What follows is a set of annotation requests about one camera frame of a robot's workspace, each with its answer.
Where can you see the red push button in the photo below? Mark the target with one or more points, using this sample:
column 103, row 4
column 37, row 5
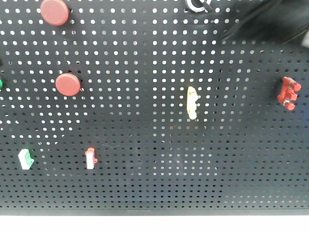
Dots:
column 68, row 84
column 54, row 12

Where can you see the green white pegboard switch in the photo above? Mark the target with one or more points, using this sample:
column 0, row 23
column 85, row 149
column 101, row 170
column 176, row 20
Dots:
column 25, row 159

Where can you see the black rotary toggle switch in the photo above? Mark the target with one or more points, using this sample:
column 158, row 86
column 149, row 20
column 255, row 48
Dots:
column 198, row 6

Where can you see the cream white pegboard switch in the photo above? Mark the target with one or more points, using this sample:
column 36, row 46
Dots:
column 191, row 105

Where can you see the red terminal block switch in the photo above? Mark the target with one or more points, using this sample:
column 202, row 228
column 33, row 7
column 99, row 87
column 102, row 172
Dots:
column 288, row 93

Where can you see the black perforated pegboard panel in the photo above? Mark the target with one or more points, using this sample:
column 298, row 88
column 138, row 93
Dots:
column 244, row 154

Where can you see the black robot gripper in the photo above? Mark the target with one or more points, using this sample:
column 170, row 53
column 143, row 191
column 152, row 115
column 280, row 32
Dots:
column 279, row 21

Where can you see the lower red push button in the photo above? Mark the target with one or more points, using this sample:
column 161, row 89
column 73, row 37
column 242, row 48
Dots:
column 68, row 84

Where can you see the upper red push button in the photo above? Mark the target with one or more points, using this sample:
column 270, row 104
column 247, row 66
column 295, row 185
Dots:
column 54, row 12

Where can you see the red white pegboard switch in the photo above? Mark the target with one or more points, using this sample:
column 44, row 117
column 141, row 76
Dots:
column 91, row 160

